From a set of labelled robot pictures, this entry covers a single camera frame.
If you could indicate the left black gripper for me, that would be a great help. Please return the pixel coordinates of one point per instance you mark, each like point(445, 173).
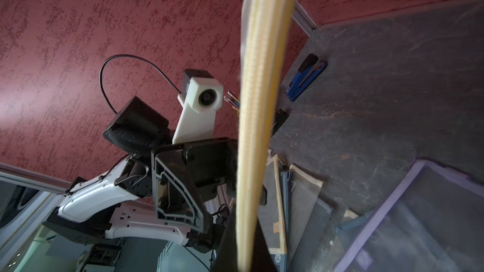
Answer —
point(193, 171)

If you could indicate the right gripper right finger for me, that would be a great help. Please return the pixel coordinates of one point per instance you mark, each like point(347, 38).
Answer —
point(262, 261)

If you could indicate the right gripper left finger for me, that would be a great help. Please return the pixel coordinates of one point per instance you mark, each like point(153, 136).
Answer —
point(226, 259)

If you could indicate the purple mesh pouch back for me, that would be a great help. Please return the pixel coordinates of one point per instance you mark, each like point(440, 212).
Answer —
point(432, 221)

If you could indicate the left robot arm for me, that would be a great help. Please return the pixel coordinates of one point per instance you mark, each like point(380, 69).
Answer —
point(160, 188)

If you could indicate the beige trim mesh pouch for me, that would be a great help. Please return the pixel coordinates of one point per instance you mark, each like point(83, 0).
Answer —
point(271, 215)

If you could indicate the dark blue mesh pouch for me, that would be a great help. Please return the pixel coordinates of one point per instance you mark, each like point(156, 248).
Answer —
point(319, 218)

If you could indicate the beige pouch far left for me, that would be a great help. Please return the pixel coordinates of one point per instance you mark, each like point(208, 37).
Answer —
point(304, 190)

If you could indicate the coloured pencils bundle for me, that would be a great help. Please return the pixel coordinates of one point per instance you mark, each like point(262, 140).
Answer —
point(232, 100)

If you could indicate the blue stapler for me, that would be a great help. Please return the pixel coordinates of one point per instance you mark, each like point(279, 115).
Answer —
point(307, 73)

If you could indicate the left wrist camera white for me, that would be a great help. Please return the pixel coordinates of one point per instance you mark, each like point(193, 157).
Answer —
point(201, 98)

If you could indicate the aluminium front rail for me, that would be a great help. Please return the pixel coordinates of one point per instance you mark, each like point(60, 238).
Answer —
point(27, 199)

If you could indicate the left aluminium corner post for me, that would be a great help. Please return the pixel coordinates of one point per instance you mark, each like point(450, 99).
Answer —
point(303, 19)

